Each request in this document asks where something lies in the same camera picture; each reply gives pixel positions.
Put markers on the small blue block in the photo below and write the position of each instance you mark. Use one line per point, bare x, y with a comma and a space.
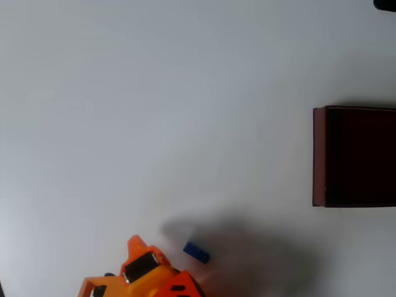
196, 252

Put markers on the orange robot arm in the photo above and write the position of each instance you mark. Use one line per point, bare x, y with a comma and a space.
92, 282

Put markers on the dark red box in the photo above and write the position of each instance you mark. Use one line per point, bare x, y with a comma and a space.
355, 157

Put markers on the black object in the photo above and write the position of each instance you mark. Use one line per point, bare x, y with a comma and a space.
386, 5

